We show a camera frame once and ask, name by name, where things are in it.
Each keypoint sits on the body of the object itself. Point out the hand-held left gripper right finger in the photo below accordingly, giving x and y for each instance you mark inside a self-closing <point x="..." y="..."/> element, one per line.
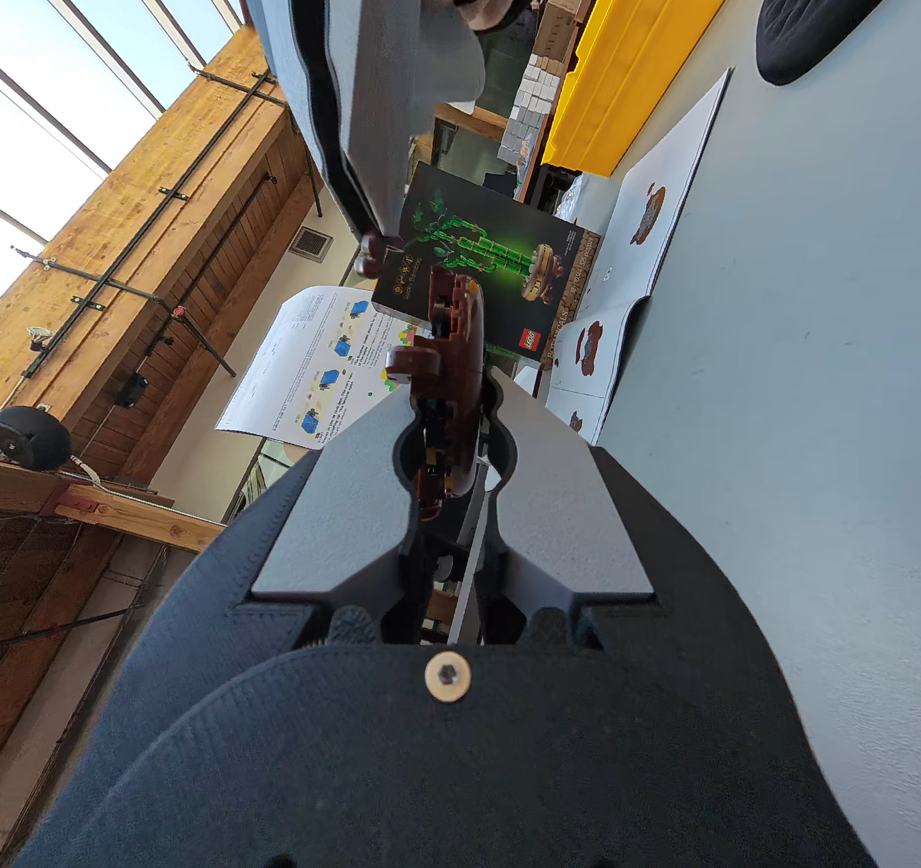
<point x="568" y="515"/>

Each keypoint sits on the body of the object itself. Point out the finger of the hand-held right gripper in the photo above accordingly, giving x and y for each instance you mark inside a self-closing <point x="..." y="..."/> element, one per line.
<point x="288" y="55"/>
<point x="403" y="77"/>

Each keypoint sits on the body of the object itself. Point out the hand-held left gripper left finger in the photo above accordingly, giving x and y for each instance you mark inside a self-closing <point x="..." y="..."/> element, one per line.
<point x="338" y="515"/>

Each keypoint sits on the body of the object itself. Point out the brown brick model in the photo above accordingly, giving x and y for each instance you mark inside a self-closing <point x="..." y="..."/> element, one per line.
<point x="460" y="364"/>

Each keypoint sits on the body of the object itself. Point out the small brown brick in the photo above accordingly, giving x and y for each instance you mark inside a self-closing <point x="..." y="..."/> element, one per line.
<point x="374" y="260"/>

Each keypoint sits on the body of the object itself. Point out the grey desk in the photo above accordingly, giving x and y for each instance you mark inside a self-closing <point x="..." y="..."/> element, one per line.
<point x="791" y="379"/>

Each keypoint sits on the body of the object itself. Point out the stack of small white boxes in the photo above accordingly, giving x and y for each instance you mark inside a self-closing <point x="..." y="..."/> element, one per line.
<point x="532" y="105"/>

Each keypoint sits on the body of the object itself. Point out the printed instruction sheet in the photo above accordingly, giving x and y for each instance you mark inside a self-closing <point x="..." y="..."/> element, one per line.
<point x="309" y="364"/>

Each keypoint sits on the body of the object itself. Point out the stack of cardboard boxes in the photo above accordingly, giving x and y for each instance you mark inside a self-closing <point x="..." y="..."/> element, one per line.
<point x="568" y="12"/>

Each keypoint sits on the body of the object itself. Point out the black bamboo set box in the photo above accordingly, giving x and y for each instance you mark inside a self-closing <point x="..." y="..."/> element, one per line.
<point x="489" y="256"/>

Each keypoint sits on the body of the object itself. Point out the yellow plastic bin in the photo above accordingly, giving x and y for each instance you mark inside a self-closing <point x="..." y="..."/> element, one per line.
<point x="647" y="55"/>

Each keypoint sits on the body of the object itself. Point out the white building booklet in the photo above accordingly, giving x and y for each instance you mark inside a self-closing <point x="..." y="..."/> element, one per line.
<point x="669" y="163"/>

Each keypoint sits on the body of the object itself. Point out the black round fixture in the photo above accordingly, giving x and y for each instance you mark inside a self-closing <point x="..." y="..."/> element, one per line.
<point x="32" y="440"/>

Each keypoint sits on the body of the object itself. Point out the black round textured pad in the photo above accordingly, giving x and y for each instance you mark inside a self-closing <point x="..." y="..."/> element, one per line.
<point x="842" y="12"/>

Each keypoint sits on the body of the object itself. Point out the white wall vent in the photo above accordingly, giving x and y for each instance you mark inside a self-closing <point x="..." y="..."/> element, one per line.
<point x="311" y="243"/>

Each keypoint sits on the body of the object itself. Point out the black wall device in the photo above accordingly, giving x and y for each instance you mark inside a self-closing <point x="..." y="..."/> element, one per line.
<point x="132" y="391"/>

